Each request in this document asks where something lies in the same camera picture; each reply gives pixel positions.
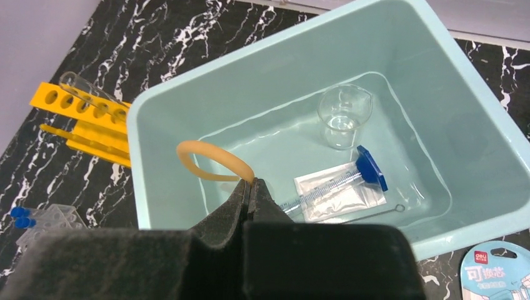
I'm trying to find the blue-capped test tube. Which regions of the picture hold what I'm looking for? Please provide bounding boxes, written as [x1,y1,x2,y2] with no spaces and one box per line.
[10,206,32,218]
[14,217,36,229]

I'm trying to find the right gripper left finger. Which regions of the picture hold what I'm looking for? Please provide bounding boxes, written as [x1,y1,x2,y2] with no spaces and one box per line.
[1,181,251,299]

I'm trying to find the white paper packet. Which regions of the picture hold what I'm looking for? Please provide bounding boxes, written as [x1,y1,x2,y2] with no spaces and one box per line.
[290,162,386,223]

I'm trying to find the teal plastic bin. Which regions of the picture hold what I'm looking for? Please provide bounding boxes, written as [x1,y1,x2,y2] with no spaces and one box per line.
[127,1,529,260]

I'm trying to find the glass beaker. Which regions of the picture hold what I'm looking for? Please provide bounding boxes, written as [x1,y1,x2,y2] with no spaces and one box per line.
[317,83,373,150]

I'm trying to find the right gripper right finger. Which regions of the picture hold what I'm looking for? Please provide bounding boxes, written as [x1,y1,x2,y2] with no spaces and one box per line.
[244,179,426,299]

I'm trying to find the blue tool in blister pack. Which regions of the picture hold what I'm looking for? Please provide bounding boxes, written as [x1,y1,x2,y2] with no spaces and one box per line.
[460,241,529,300]

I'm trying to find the yellow test tube rack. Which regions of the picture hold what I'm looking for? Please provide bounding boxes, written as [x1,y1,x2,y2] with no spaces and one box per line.
[30,82,131,168]

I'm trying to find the clear plastic well rack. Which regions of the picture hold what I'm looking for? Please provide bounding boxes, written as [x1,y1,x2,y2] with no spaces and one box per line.
[16,204,88,253]

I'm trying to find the blue-handled syringe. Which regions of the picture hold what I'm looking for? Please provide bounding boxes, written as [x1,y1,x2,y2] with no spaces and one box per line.
[279,146,388,223]

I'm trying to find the amber rubber tubing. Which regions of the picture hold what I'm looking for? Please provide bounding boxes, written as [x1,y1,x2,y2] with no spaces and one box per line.
[176,140,255,183]

